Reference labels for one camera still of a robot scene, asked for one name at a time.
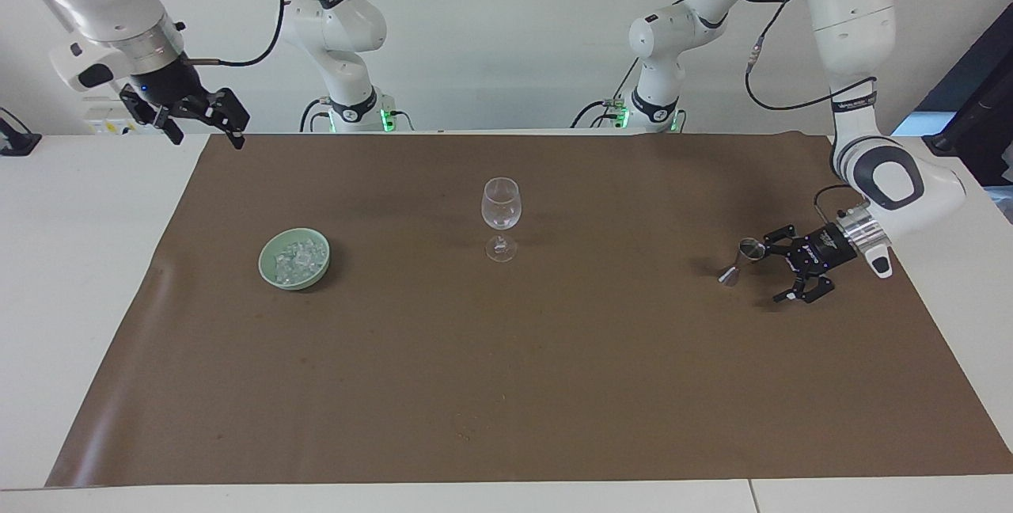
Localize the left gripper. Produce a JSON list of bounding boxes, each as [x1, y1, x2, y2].
[[760, 222, 860, 306]]

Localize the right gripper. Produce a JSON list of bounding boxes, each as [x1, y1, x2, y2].
[[118, 53, 252, 151]]

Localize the ice cubes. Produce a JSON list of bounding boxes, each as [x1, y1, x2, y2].
[[273, 240, 328, 286]]

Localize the clear wine glass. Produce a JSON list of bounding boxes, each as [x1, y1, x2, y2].
[[480, 177, 524, 264]]

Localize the metal jigger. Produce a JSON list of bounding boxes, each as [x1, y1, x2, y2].
[[717, 237, 768, 289]]

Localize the black stand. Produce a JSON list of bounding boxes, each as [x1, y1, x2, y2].
[[920, 2, 1013, 191], [0, 107, 43, 157]]

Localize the green bowl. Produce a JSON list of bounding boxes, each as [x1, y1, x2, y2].
[[257, 227, 332, 291]]

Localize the black cable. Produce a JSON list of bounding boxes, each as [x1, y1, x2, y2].
[[185, 0, 286, 69], [570, 99, 628, 131], [298, 97, 335, 133], [743, 0, 879, 112], [814, 184, 868, 222]]

